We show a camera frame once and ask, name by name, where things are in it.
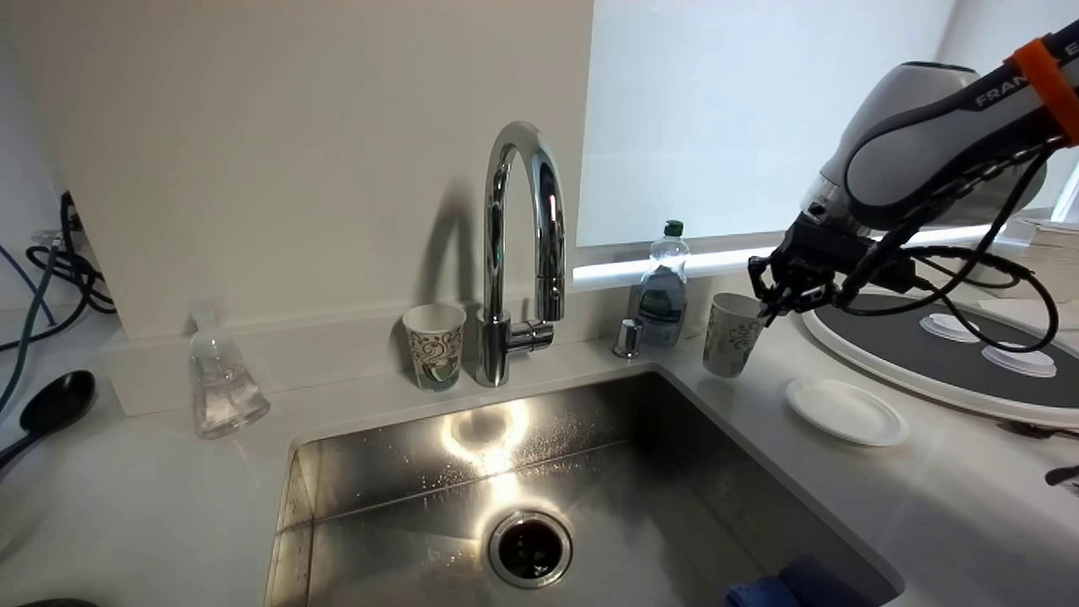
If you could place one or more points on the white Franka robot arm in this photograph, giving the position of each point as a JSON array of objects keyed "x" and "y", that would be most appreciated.
[{"x": 931, "y": 135}]

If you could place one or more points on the round sink drain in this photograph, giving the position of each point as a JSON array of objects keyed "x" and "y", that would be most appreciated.
[{"x": 530, "y": 547}]

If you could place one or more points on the small metal shaker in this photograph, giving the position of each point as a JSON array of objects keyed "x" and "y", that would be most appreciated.
[{"x": 627, "y": 339}]

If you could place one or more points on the white plastic cup lid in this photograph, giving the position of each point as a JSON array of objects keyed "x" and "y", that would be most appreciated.
[
  {"x": 1015, "y": 361},
  {"x": 949, "y": 328}
]

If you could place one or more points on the round black tray white rim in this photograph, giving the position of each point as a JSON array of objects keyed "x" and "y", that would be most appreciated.
[{"x": 887, "y": 356}]

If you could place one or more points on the blue sponge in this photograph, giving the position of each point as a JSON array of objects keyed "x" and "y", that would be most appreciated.
[{"x": 787, "y": 589}]

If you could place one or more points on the chrome gooseneck faucet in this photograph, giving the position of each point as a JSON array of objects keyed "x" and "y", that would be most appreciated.
[{"x": 495, "y": 224}]

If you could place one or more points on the stainless steel sink basin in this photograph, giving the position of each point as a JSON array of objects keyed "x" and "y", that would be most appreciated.
[{"x": 449, "y": 527}]

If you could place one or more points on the black plastic knife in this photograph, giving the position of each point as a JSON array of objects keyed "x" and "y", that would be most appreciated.
[{"x": 1063, "y": 475}]

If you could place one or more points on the clear bottle with green cap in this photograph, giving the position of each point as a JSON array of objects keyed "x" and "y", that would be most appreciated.
[{"x": 660, "y": 295}]

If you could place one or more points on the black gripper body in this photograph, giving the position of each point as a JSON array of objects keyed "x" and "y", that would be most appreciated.
[{"x": 820, "y": 256}]

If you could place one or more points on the white window blind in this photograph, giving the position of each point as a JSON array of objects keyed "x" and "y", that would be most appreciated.
[{"x": 697, "y": 112}]

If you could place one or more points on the black ladle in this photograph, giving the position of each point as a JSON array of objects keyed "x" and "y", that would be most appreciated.
[{"x": 54, "y": 407}]

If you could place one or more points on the white round plate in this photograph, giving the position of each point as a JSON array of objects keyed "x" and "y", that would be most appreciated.
[{"x": 844, "y": 412}]

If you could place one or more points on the patterned paper coffee cup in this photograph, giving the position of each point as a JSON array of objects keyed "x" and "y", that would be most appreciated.
[
  {"x": 728, "y": 339},
  {"x": 432, "y": 343}
]

